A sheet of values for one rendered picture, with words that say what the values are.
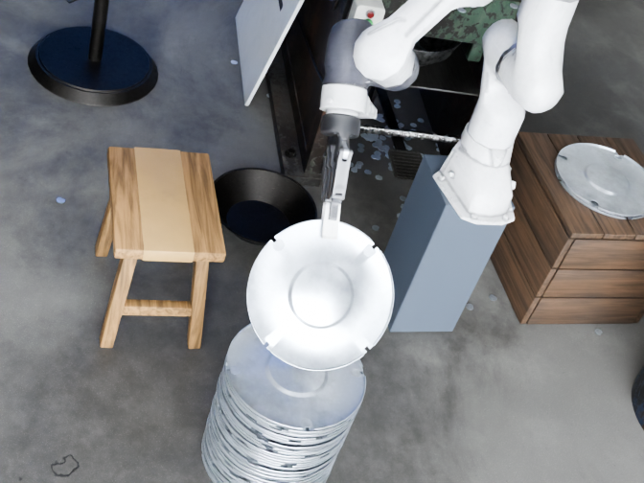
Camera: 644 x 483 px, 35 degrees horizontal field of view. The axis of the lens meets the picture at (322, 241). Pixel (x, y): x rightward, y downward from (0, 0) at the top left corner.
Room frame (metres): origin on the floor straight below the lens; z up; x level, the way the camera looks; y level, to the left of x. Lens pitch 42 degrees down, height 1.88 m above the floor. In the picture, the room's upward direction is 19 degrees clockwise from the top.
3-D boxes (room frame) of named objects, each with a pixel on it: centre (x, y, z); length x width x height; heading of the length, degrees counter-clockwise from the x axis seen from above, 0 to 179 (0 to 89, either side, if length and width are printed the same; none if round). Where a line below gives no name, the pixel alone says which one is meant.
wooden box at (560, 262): (2.32, -0.67, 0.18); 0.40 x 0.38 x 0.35; 26
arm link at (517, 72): (1.96, -0.30, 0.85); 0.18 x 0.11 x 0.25; 31
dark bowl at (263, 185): (2.11, 0.18, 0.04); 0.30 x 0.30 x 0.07
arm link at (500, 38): (2.02, -0.26, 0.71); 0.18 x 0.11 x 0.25; 31
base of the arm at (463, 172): (1.95, -0.30, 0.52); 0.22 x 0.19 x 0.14; 26
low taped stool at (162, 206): (1.71, 0.37, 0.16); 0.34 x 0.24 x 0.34; 24
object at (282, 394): (1.38, -0.04, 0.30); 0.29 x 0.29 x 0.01
